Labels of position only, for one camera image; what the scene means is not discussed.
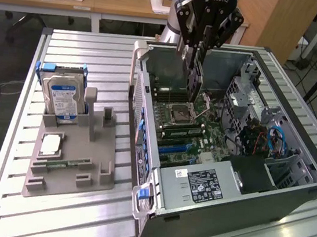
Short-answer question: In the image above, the grey perforated drive cage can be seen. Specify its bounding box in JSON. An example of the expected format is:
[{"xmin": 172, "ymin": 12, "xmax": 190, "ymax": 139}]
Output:
[{"xmin": 219, "ymin": 60, "xmax": 275, "ymax": 141}]

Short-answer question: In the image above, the grey power supply unit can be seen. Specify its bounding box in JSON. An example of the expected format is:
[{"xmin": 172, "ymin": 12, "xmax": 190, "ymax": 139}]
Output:
[{"xmin": 153, "ymin": 152, "xmax": 247, "ymax": 221}]

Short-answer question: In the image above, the Nvidia graphics card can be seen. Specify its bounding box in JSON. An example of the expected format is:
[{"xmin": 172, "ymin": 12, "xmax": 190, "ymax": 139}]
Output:
[{"xmin": 169, "ymin": 42, "xmax": 209, "ymax": 105}]

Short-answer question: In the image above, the blue case release latch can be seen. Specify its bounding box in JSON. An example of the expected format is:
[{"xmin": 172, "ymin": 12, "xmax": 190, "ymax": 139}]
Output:
[{"xmin": 135, "ymin": 188, "xmax": 150, "ymax": 202}]

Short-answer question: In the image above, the grey disk bay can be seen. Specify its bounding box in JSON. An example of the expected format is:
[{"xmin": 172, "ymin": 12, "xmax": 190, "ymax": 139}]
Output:
[{"xmin": 260, "ymin": 148, "xmax": 317, "ymax": 196}]

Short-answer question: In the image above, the installed RAM stick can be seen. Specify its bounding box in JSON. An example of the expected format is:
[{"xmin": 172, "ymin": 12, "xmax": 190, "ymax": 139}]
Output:
[{"xmin": 159, "ymin": 121, "xmax": 202, "ymax": 142}]

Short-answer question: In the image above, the grey parts rack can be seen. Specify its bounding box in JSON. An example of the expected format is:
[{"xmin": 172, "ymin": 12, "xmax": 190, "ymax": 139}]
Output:
[{"xmin": 20, "ymin": 78, "xmax": 127, "ymax": 209}]

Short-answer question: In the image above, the wooden desk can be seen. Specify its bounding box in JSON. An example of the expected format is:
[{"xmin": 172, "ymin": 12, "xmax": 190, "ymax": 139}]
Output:
[{"xmin": 0, "ymin": 0, "xmax": 254, "ymax": 53}]

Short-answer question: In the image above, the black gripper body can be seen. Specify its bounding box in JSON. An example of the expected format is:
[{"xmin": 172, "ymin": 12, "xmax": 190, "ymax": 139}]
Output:
[{"xmin": 186, "ymin": 0, "xmax": 239, "ymax": 47}]

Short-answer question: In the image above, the hard disk with blue carrier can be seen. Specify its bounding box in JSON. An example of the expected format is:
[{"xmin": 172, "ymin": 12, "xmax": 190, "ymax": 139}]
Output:
[{"xmin": 27, "ymin": 58, "xmax": 92, "ymax": 128}]

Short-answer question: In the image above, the long PCIe expansion slot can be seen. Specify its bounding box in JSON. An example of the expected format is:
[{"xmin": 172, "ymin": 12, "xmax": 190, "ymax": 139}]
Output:
[{"xmin": 156, "ymin": 140, "xmax": 190, "ymax": 155}]

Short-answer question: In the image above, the CPU socket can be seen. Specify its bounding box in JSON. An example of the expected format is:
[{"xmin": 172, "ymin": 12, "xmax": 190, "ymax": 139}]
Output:
[{"xmin": 168, "ymin": 100, "xmax": 198, "ymax": 127}]

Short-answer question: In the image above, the green motherboard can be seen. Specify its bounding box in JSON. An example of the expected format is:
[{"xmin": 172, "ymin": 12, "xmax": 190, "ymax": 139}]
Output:
[{"xmin": 137, "ymin": 75, "xmax": 241, "ymax": 177}]

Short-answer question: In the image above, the metal socket cover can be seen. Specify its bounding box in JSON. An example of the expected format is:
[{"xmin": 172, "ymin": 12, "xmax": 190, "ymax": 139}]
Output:
[{"xmin": 195, "ymin": 92, "xmax": 214, "ymax": 118}]

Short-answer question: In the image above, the black office chair base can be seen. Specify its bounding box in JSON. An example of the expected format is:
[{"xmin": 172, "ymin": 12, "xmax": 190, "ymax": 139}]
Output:
[{"xmin": 1, "ymin": 9, "xmax": 50, "ymax": 49}]

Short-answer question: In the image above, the flat white box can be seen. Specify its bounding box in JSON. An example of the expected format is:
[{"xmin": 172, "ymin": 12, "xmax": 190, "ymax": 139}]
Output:
[{"xmin": 146, "ymin": 0, "xmax": 174, "ymax": 17}]

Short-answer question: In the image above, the blue disk wire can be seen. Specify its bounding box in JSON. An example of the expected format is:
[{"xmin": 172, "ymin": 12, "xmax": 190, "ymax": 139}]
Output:
[{"xmin": 264, "ymin": 124, "xmax": 290, "ymax": 161}]

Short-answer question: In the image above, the silver CPU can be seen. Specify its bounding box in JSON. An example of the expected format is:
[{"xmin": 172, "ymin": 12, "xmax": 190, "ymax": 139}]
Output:
[{"xmin": 39, "ymin": 134, "xmax": 62, "ymax": 158}]

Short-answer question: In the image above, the wooden cabinet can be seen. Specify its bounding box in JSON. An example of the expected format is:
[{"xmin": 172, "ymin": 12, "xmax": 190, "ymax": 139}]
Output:
[{"xmin": 229, "ymin": 0, "xmax": 317, "ymax": 71}]

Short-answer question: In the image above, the green RAM stick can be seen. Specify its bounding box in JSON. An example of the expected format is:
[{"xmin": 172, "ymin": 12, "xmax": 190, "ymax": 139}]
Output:
[{"xmin": 45, "ymin": 155, "xmax": 83, "ymax": 173}]

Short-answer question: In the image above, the open black PC case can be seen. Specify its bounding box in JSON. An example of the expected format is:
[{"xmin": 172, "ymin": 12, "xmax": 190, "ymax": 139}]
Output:
[{"xmin": 108, "ymin": 30, "xmax": 317, "ymax": 237}]

